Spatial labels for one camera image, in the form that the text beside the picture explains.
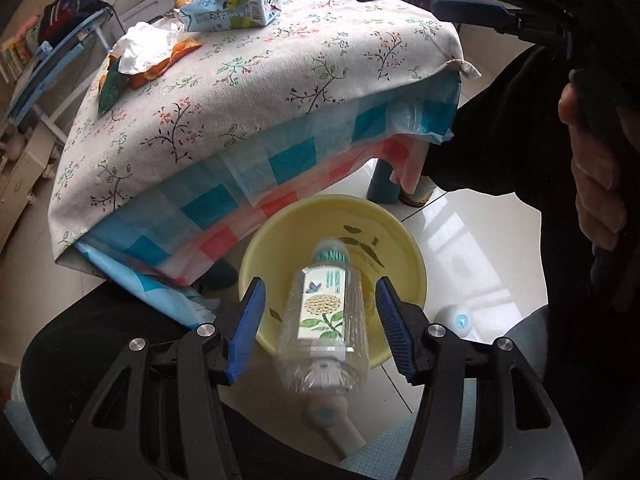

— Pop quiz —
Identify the teal table leg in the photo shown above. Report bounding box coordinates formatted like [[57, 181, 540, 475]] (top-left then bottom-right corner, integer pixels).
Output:
[[367, 159, 401, 205]]

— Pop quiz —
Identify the white tv cabinet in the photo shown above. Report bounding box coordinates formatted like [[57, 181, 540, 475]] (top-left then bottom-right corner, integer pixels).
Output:
[[1, 124, 56, 247]]

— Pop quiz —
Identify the yellow plastic basin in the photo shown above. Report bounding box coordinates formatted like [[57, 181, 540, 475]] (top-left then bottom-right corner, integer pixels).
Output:
[[239, 194, 427, 368]]

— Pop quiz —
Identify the dark blue red backpack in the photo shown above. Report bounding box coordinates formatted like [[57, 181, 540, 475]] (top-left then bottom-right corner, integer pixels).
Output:
[[38, 0, 103, 47]]

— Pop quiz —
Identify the floral white tablecloth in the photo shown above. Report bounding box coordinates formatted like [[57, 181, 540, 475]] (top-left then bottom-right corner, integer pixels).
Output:
[[48, 0, 478, 260]]

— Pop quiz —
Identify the white tissue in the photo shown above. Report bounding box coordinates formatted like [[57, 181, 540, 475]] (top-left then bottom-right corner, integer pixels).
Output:
[[111, 20, 184, 75]]

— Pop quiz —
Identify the blue pink checkered undercloth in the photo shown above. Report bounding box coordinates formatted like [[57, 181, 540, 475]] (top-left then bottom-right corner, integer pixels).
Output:
[[74, 70, 461, 327]]

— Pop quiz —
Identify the blue adjustable study desk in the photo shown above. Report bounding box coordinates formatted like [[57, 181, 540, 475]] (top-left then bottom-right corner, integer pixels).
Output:
[[1, 2, 124, 145]]

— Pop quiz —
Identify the clear plastic water bottle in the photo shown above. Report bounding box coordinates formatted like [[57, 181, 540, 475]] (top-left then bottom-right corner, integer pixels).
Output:
[[276, 238, 369, 394]]

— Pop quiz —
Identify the blue juice carton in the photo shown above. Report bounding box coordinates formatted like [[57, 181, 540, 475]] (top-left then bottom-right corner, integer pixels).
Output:
[[179, 0, 281, 32]]

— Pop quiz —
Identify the right hand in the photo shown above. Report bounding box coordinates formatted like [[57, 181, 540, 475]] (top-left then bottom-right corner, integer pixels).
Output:
[[559, 84, 627, 250]]

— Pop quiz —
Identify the white handheld device on floor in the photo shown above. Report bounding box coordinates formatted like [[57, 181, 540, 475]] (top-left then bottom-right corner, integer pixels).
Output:
[[307, 394, 367, 457]]

